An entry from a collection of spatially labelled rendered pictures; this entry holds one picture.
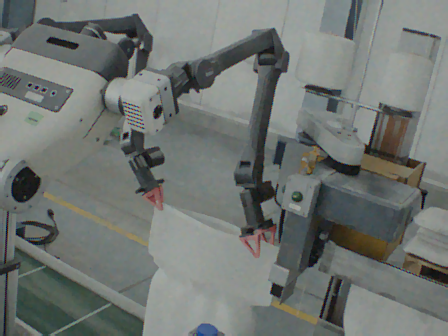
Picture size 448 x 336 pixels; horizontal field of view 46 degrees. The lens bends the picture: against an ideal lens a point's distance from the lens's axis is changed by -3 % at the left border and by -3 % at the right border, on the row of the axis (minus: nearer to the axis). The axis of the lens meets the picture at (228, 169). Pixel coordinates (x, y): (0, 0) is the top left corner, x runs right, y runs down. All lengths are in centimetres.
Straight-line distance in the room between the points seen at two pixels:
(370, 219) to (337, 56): 53
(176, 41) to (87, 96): 658
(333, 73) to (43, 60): 83
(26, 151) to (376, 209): 87
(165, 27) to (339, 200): 680
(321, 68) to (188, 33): 620
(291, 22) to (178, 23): 172
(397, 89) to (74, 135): 89
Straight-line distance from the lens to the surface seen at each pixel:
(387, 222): 140
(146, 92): 129
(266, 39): 170
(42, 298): 249
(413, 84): 163
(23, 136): 139
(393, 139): 186
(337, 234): 176
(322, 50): 168
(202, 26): 770
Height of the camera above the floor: 172
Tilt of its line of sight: 17 degrees down
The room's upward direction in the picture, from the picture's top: 12 degrees clockwise
